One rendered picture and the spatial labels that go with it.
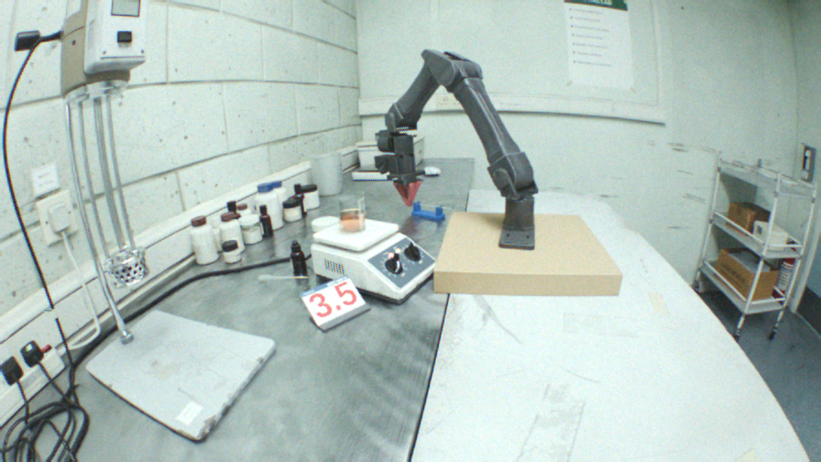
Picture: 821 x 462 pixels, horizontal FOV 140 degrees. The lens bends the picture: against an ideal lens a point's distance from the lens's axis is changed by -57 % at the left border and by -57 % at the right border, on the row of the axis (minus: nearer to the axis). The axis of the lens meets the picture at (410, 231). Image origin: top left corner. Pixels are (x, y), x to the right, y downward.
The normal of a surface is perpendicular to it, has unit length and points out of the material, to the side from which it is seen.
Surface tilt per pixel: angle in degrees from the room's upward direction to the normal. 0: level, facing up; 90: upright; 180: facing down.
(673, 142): 90
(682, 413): 0
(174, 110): 90
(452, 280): 90
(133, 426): 0
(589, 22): 90
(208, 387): 0
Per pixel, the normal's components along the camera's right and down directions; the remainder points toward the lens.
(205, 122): 0.98, 0.02
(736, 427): -0.05, -0.94
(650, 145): -0.20, 0.35
